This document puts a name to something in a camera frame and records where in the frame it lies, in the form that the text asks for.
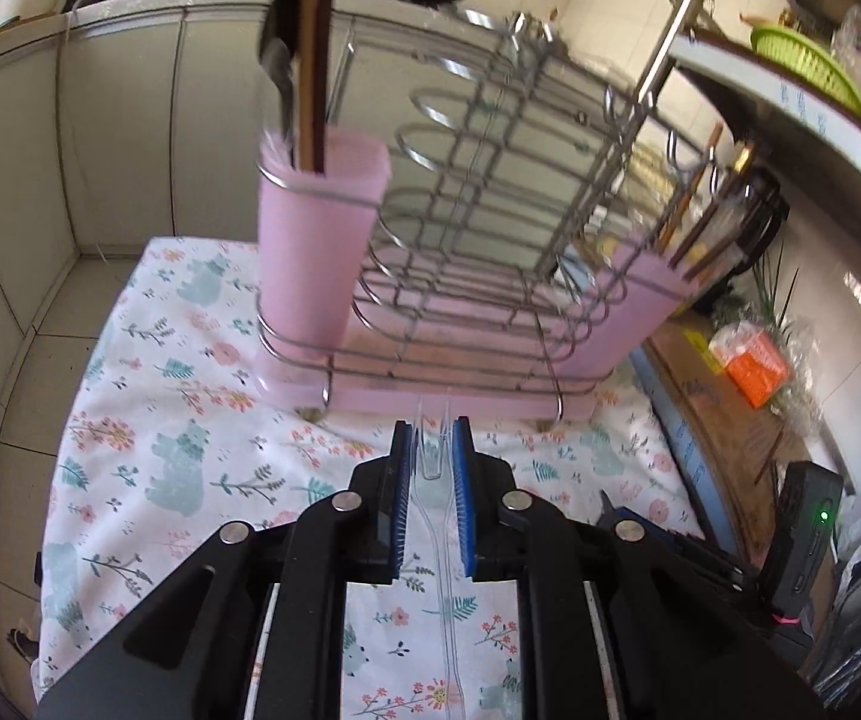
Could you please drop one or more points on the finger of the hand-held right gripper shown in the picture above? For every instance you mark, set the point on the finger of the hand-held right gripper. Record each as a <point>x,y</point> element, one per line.
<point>655,529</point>

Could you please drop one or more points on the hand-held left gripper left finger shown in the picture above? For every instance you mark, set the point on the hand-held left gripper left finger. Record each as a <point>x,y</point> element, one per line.
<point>402,510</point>

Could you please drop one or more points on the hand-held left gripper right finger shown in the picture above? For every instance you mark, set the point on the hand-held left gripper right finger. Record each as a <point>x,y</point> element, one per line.
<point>464,510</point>

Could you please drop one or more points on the clear plastic fork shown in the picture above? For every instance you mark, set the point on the clear plastic fork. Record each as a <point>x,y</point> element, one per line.
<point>434,499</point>

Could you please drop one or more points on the pink plastic utensil cup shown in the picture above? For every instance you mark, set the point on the pink plastic utensil cup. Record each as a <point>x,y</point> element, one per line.
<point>310,240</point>

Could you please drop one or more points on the dark brown chopstick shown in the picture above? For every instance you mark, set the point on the dark brown chopstick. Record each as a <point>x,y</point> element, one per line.
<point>311,112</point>

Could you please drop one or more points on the brown chopstick yellow tip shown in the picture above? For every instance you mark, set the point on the brown chopstick yellow tip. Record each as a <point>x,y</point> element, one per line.
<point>324,90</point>

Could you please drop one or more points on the black spoon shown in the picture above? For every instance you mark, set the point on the black spoon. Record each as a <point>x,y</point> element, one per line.
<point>280,52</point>

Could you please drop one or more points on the blue-grey board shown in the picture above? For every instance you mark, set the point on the blue-grey board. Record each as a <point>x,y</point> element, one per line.
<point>681,427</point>

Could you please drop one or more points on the pink plastic drip tray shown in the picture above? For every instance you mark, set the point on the pink plastic drip tray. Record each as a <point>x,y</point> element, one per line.
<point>378,397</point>

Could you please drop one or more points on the orange packet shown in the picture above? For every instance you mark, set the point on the orange packet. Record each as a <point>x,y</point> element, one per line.
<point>756,367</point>

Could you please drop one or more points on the green leafy plant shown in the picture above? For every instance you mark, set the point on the green leafy plant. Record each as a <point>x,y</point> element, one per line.
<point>768,300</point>

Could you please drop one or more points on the floral bear print tablecloth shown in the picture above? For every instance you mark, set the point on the floral bear print tablecloth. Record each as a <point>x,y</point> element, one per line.
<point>175,390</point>

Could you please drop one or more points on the black utensil holder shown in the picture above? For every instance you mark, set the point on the black utensil holder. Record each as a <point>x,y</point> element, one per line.
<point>764,217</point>

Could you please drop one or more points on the dark chopstick gold tip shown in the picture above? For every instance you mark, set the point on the dark chopstick gold tip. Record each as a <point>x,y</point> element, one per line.
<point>723,202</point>

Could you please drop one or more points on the reddish brown chopstick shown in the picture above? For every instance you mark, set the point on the reddish brown chopstick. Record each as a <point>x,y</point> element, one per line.
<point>689,195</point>

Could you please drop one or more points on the steel edged shelf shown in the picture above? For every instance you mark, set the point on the steel edged shelf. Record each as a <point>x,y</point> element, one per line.
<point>813,135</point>

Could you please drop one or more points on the white kitchen cabinet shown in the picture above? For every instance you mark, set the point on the white kitchen cabinet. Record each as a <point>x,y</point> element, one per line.
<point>175,127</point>

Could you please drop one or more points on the green plastic basket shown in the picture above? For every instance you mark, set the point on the green plastic basket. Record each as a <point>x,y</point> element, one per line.
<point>809,60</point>

